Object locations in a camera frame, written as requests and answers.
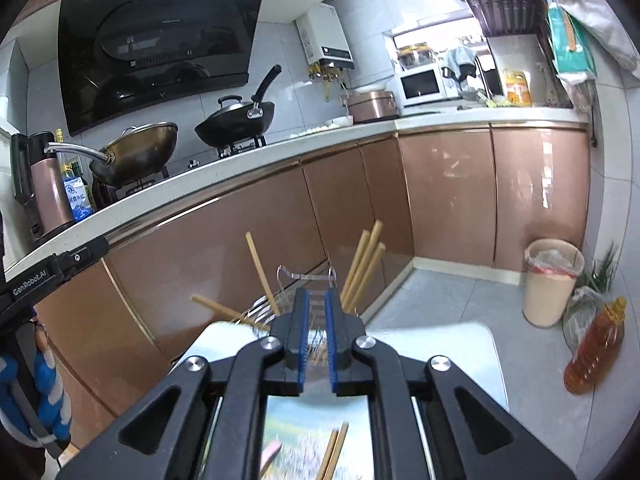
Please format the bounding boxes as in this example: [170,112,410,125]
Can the black wok with lid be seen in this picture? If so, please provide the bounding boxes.
[194,65,283,150]

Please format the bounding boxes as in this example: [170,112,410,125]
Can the steel pot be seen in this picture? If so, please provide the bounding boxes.
[396,42,435,71]

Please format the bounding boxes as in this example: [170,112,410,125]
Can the copper black electric kettle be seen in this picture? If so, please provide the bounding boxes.
[10,132,76,238]

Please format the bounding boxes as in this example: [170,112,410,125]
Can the beige trash bin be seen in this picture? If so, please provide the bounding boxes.
[522,239,586,329]

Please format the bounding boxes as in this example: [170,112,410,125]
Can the white eggs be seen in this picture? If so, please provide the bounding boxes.
[290,116,353,140]

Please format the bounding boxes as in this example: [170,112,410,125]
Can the hanging plastic bags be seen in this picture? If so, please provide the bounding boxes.
[520,0,640,81]

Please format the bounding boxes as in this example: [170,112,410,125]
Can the blue white clothing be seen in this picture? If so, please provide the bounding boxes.
[0,320,73,456]

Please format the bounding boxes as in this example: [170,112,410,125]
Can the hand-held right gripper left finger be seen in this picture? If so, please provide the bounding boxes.
[57,287,308,480]

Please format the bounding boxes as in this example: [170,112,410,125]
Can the white kitchen countertop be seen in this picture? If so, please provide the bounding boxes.
[0,107,591,281]

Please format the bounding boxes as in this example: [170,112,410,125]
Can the amber oil bottle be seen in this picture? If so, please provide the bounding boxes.
[563,296,628,397]

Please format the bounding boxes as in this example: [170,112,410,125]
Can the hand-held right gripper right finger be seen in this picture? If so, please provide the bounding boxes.
[325,287,576,480]

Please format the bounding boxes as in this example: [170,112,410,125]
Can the clear plastic bag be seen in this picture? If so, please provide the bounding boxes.
[562,285,606,356]

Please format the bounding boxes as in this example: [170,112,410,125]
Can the bamboo chopstick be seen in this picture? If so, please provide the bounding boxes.
[244,231,281,317]
[191,294,272,332]
[340,230,372,306]
[317,427,339,480]
[344,220,385,308]
[327,421,350,480]
[350,242,387,313]

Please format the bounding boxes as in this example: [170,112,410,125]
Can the wire utensil holder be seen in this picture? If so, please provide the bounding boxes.
[231,265,365,396]

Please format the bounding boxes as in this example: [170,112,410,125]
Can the gas stove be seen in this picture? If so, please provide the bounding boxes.
[92,135,268,198]

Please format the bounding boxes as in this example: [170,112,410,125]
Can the white water heater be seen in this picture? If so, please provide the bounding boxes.
[295,2,357,73]

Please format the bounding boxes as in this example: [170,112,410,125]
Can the copper rice cooker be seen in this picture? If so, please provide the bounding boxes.
[346,91,401,125]

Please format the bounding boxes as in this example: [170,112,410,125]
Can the black range hood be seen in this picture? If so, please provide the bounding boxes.
[56,0,266,137]

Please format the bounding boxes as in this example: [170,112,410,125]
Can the white microwave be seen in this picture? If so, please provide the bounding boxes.
[397,67,458,107]

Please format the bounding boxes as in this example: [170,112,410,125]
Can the blue white packet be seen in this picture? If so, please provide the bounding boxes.
[62,176,96,222]

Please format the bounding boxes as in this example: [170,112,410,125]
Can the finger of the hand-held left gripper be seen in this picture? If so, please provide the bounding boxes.
[50,236,111,281]

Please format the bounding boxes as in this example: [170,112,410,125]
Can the light blue towel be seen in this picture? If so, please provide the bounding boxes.
[440,46,476,81]

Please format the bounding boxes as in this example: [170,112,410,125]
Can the brass wok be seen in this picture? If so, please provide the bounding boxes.
[44,121,180,188]

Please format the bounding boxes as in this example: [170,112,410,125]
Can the teal package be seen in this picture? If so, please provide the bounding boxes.
[547,2,598,78]

